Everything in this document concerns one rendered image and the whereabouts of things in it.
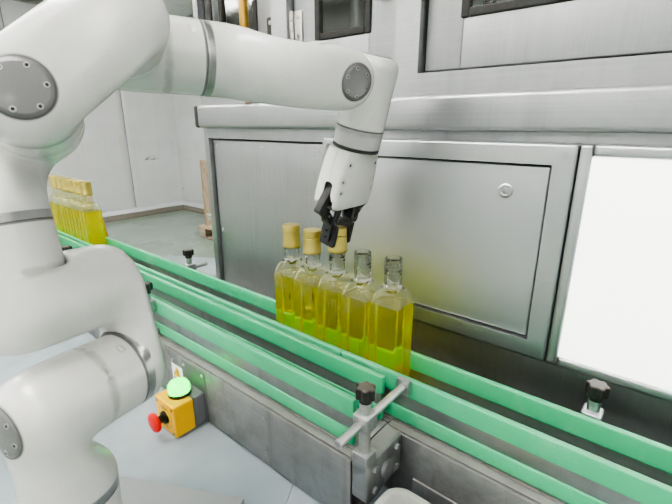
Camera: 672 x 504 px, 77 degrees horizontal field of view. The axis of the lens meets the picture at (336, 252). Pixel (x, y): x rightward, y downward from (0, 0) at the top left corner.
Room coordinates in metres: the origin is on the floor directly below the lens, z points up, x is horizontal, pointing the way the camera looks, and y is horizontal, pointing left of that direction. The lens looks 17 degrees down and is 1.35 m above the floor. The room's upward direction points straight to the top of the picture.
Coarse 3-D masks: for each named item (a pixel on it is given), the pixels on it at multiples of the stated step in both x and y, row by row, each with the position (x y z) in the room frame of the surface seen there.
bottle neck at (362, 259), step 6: (354, 252) 0.67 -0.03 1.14; (360, 252) 0.68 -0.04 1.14; (366, 252) 0.68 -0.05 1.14; (354, 258) 0.68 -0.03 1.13; (360, 258) 0.66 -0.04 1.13; (366, 258) 0.66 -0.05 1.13; (354, 264) 0.68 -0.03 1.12; (360, 264) 0.66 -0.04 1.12; (366, 264) 0.66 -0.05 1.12; (354, 270) 0.67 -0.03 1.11; (360, 270) 0.66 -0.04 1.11; (366, 270) 0.66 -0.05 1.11; (354, 276) 0.67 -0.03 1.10; (360, 276) 0.66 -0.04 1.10; (366, 276) 0.66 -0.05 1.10
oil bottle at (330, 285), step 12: (324, 276) 0.70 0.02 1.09; (336, 276) 0.70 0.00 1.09; (348, 276) 0.70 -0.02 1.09; (324, 288) 0.70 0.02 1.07; (336, 288) 0.68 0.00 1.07; (324, 300) 0.70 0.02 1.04; (336, 300) 0.68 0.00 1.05; (324, 312) 0.70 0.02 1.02; (336, 312) 0.68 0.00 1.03; (324, 324) 0.70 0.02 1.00; (336, 324) 0.68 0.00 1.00; (324, 336) 0.70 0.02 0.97; (336, 336) 0.68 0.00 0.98
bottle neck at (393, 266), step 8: (392, 256) 0.65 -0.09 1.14; (392, 264) 0.63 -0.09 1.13; (400, 264) 0.63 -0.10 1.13; (384, 272) 0.64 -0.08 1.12; (392, 272) 0.63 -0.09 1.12; (400, 272) 0.63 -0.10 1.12; (384, 280) 0.64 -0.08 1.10; (392, 280) 0.63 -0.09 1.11; (400, 280) 0.63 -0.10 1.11; (392, 288) 0.63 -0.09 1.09
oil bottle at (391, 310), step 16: (384, 288) 0.63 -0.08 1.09; (400, 288) 0.63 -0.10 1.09; (384, 304) 0.62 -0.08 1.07; (400, 304) 0.61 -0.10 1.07; (384, 320) 0.62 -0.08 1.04; (400, 320) 0.61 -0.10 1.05; (384, 336) 0.62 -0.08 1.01; (400, 336) 0.61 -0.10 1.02; (384, 352) 0.62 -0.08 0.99; (400, 352) 0.62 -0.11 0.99; (400, 368) 0.62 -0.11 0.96
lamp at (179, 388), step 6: (180, 378) 0.74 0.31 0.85; (168, 384) 0.72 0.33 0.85; (174, 384) 0.72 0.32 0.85; (180, 384) 0.72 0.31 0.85; (186, 384) 0.73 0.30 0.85; (168, 390) 0.72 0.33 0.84; (174, 390) 0.71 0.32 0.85; (180, 390) 0.71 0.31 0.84; (186, 390) 0.72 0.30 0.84; (168, 396) 0.72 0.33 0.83; (174, 396) 0.71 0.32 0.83; (180, 396) 0.71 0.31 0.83; (186, 396) 0.72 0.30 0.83
